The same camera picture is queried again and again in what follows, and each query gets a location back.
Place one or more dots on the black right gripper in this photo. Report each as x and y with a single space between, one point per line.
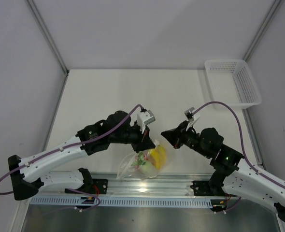
175 137

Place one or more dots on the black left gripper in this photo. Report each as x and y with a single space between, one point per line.
145 142

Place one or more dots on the yellow banana bunch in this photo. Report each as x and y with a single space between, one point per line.
158 156

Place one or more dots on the clear zip top bag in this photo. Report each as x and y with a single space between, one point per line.
125 170

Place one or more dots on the white radish with leaves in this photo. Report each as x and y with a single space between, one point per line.
144 167

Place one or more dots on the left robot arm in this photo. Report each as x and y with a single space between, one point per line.
34 174

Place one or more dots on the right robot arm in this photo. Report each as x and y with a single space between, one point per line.
233 175

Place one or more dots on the white perforated plastic basket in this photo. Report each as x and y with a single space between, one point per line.
230 81

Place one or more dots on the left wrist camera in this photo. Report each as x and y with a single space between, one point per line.
144 118

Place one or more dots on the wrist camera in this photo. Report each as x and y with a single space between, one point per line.
191 117
144 118

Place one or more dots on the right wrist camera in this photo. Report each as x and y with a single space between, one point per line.
191 117

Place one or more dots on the aluminium frame rail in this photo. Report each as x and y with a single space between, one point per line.
145 186

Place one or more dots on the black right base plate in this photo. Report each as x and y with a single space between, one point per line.
207 189

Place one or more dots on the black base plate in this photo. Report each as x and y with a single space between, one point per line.
207 189
96 186

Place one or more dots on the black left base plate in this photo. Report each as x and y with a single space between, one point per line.
96 186

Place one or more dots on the white slotted cable duct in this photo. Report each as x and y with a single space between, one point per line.
122 201

